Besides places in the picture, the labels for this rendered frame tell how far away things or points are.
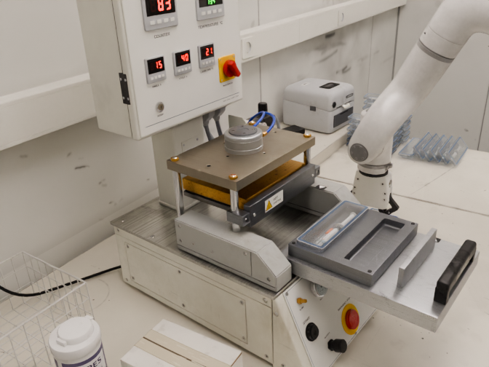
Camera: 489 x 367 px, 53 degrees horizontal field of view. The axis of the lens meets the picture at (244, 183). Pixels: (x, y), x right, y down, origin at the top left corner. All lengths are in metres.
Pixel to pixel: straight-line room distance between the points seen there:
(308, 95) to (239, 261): 1.17
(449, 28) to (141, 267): 0.84
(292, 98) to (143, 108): 1.13
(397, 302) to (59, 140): 0.88
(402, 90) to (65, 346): 0.88
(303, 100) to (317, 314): 1.18
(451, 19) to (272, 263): 0.63
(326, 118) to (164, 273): 1.08
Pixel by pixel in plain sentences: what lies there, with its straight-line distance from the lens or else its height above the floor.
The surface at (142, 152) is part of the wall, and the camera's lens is 1.51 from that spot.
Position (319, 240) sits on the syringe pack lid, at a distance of 0.90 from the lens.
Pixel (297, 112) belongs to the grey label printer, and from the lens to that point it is 2.03.
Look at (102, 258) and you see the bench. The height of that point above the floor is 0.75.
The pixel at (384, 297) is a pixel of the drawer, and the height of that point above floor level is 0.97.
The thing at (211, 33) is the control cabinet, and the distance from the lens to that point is 1.09.
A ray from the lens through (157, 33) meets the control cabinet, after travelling 0.98.
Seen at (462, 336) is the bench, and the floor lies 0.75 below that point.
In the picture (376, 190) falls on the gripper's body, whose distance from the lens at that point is 1.33.
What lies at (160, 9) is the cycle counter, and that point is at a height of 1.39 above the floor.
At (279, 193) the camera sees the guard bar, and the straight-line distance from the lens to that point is 0.97.
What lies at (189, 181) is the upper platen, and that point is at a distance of 1.01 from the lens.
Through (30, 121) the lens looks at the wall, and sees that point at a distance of 1.20.
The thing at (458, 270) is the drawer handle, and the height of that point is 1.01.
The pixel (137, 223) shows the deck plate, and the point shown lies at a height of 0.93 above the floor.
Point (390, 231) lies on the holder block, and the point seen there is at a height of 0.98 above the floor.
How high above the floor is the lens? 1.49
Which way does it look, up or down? 26 degrees down
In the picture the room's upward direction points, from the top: 3 degrees counter-clockwise
